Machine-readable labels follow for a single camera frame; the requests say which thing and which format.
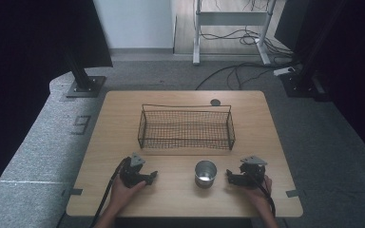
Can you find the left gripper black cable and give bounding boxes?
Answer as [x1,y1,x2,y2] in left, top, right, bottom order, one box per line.
[88,157,131,228]

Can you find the black metal stand with baseplate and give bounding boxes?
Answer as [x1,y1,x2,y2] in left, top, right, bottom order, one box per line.
[279,0,350,99]
[64,47,107,99]

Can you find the silver metal cup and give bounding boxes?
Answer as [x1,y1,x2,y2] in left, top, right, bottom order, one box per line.
[194,160,219,190]

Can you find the person's right hand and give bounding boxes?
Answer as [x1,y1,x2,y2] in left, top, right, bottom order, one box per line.
[242,175,274,213]

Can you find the person's left hand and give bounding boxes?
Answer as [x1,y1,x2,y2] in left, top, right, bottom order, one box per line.
[109,175,148,214]

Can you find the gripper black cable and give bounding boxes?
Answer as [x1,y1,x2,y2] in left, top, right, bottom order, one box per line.
[246,170,278,219]
[88,157,131,228]

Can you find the black wire mesh basket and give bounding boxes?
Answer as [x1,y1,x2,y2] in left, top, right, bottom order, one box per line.
[137,103,237,151]

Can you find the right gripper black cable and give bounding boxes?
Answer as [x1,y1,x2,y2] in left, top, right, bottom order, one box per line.
[246,170,278,219]

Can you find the black curtain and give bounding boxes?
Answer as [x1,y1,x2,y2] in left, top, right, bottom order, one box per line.
[0,0,114,210]
[274,0,365,169]

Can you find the white desk frame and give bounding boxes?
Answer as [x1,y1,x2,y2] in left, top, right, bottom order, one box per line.
[192,0,278,67]

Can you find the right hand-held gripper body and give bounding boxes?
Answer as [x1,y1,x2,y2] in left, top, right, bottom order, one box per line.
[233,155,268,190]

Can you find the white power strip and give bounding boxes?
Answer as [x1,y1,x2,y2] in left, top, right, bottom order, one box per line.
[273,66,297,77]

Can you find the black floor cables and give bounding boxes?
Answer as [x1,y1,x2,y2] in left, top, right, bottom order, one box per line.
[195,28,302,91]

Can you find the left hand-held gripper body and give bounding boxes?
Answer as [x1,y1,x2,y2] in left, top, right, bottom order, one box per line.
[119,152,148,189]

